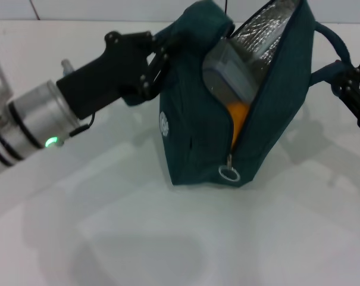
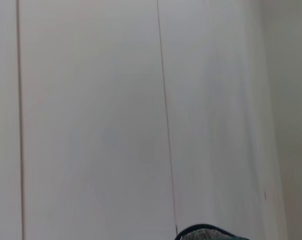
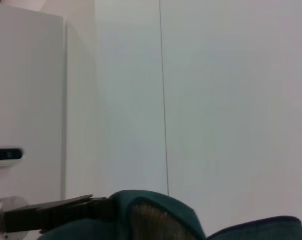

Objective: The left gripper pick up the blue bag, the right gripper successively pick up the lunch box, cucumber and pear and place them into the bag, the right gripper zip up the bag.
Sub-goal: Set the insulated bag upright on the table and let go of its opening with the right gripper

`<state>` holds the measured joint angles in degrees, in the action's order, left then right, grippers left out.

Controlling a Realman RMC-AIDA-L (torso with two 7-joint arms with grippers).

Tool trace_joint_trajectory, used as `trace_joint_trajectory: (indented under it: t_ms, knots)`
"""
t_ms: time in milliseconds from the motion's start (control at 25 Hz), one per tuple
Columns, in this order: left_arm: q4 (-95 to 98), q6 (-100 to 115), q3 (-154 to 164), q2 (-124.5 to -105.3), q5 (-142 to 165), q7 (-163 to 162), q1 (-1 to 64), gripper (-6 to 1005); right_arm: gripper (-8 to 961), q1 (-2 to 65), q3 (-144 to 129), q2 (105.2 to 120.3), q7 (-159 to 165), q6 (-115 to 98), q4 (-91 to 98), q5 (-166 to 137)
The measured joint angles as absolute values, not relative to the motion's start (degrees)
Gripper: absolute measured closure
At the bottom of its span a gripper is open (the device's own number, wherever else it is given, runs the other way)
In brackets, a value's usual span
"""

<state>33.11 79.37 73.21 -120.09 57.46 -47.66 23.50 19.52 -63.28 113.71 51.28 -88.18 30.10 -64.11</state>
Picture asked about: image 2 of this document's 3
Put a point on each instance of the dark teal insulated lunch bag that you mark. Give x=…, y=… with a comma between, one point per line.
x=205, y=235

